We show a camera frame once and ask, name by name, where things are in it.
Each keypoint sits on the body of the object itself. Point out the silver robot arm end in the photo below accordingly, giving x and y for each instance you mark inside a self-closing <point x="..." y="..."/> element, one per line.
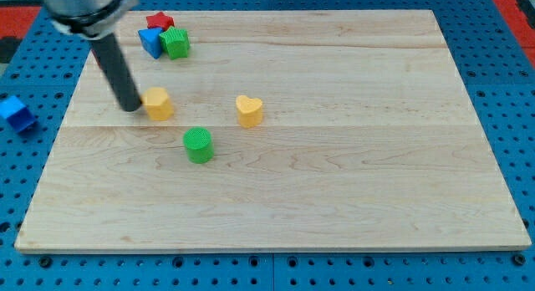
<point x="89" y="19"/>

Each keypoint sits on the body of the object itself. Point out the green circle block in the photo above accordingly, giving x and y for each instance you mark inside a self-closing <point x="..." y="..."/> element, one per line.
<point x="198" y="145"/>

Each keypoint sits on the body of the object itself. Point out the yellow hexagon block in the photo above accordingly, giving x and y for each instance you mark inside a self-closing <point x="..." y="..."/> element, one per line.
<point x="157" y="103"/>

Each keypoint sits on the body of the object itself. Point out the wooden board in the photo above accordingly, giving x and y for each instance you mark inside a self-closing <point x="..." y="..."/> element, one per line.
<point x="369" y="144"/>

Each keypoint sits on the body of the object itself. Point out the yellow heart block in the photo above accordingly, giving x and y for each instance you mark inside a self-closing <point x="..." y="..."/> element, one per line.
<point x="249" y="111"/>

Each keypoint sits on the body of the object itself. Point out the blue pentagon block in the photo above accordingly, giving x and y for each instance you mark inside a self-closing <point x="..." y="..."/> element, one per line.
<point x="150" y="41"/>

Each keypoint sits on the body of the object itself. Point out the red star block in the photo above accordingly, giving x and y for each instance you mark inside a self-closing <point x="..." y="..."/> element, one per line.
<point x="160" y="20"/>

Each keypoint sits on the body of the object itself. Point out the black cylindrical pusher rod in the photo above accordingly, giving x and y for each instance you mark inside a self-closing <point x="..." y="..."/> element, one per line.
<point x="112" y="62"/>

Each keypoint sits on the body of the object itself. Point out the blue cube block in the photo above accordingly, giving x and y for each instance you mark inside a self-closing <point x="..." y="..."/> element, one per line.
<point x="17" y="114"/>

